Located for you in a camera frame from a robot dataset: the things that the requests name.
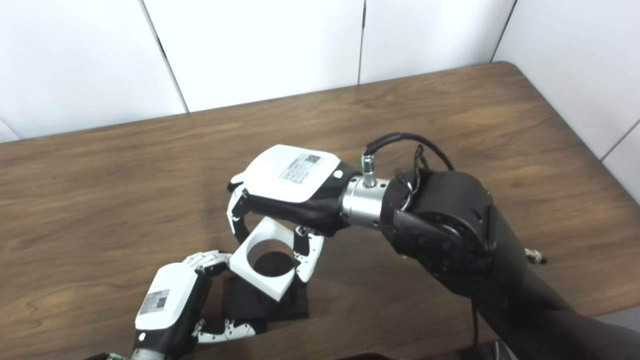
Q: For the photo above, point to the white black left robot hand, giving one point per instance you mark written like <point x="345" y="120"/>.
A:
<point x="167" y="305"/>

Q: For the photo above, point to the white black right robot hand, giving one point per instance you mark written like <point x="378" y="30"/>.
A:
<point x="290" y="175"/>

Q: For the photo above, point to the black peg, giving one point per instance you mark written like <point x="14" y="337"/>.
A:
<point x="250" y="305"/>

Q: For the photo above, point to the white square piece with hole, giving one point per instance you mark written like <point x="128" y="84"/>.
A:
<point x="265" y="285"/>

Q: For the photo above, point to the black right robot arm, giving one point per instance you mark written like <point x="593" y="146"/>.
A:
<point x="450" y="230"/>

